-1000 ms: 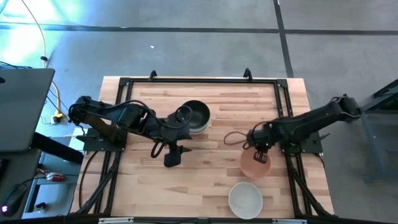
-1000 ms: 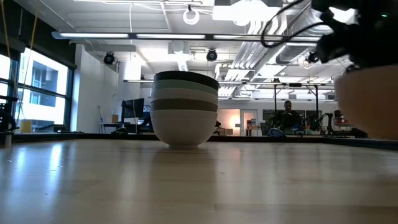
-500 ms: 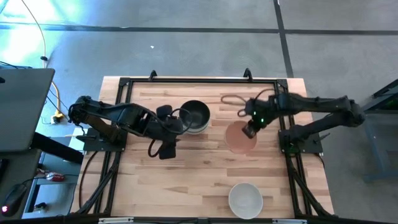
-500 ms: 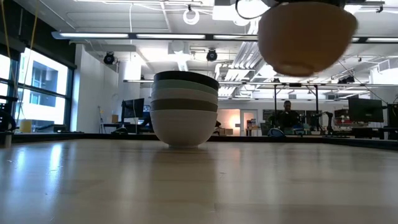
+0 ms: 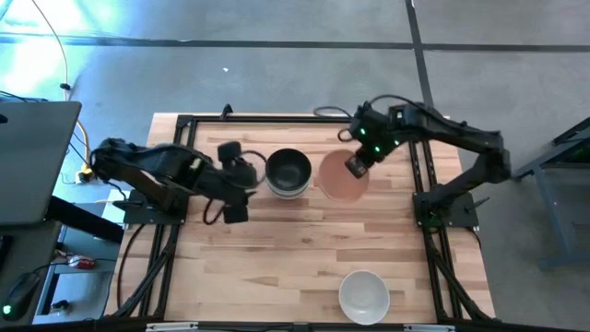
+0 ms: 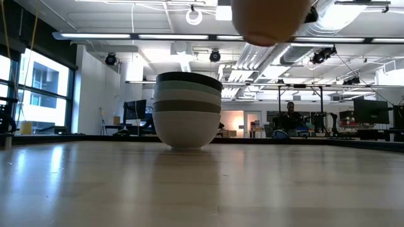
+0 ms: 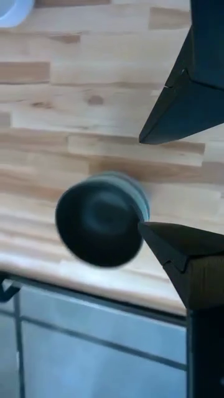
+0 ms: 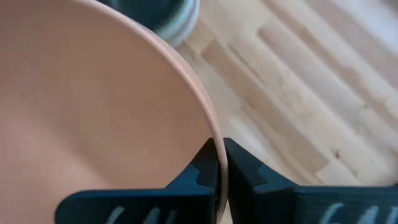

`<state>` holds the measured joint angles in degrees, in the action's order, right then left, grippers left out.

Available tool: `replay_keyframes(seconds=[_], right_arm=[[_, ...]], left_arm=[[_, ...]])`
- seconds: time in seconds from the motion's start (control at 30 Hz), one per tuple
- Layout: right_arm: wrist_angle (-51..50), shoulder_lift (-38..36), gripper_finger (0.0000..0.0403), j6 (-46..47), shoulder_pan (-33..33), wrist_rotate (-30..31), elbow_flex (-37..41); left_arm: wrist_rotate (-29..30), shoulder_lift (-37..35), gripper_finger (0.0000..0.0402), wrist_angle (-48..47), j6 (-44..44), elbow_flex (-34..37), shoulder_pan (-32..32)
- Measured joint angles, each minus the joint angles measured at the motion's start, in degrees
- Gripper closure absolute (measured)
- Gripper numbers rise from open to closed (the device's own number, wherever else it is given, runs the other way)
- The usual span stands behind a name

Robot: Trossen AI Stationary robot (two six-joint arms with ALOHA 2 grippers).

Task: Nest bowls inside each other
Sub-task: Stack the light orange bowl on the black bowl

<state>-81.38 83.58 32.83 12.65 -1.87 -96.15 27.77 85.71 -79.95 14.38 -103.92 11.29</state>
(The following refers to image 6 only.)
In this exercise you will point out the yellow bin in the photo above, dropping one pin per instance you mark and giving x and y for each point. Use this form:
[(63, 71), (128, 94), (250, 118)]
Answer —
[(26, 128)]

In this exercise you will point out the black bowl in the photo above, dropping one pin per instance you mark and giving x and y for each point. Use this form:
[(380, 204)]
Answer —
[(189, 77)]

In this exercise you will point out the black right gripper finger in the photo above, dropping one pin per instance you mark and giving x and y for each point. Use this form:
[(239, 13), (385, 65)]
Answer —
[(312, 15)]

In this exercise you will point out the silver ventilation duct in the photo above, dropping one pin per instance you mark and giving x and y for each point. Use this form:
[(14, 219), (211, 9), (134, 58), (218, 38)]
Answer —
[(293, 53)]

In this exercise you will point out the long ceiling light bar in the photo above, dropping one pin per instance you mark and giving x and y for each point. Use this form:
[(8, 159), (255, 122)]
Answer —
[(94, 35)]

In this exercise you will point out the black desk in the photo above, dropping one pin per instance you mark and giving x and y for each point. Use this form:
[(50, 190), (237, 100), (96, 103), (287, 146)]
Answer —
[(375, 134)]

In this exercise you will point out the large window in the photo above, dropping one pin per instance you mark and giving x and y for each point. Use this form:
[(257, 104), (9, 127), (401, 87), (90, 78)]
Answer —
[(47, 79)]

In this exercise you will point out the black ceiling camera cluster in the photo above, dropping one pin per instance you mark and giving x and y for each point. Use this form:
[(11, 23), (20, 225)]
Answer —
[(323, 55)]

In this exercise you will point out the white ribbed bowl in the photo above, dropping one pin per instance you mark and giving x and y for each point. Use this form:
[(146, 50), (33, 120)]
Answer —
[(186, 106)]

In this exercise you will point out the black background rig frame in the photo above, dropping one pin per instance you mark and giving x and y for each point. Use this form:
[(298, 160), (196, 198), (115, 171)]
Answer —
[(279, 104)]

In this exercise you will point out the black background robot arm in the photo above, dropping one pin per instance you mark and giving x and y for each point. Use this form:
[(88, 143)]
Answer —
[(334, 123)]

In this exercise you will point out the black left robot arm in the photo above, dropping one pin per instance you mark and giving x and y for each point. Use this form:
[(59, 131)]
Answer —
[(6, 121)]

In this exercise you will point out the person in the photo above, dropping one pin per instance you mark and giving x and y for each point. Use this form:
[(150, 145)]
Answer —
[(290, 121)]

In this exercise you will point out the peach bowl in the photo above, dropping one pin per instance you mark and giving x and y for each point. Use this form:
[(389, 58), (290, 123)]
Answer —
[(268, 22)]

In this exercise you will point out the black monitor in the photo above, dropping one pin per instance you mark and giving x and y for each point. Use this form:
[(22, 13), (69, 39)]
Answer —
[(135, 109), (370, 111)]

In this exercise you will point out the light grey ribbed bowl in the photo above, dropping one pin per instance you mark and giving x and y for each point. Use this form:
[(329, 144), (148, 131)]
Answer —
[(186, 95)]

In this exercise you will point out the pale green bowl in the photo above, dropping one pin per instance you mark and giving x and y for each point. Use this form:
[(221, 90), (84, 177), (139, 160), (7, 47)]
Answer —
[(186, 85)]

